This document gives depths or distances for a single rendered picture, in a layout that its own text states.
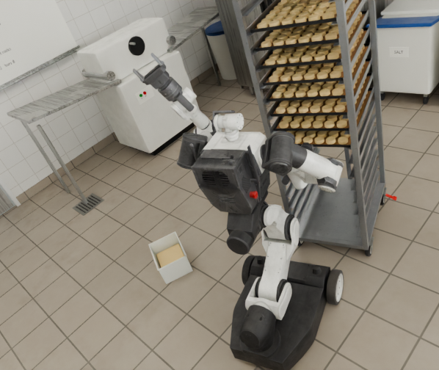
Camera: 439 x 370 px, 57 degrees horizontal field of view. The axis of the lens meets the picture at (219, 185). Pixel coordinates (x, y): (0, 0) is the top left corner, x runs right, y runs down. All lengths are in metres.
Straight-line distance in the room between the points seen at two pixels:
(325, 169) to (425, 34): 2.35
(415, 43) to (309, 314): 2.50
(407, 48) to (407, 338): 2.45
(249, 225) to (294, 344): 0.72
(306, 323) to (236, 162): 1.05
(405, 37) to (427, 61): 0.27
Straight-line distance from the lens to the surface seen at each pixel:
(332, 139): 2.20
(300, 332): 2.26
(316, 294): 2.38
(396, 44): 3.97
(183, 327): 2.68
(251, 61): 2.05
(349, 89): 1.97
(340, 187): 3.03
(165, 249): 3.11
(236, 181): 1.57
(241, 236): 1.81
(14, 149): 4.71
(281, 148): 1.59
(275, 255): 2.26
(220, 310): 2.66
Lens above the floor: 2.07
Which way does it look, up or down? 35 degrees down
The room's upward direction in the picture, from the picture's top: 20 degrees counter-clockwise
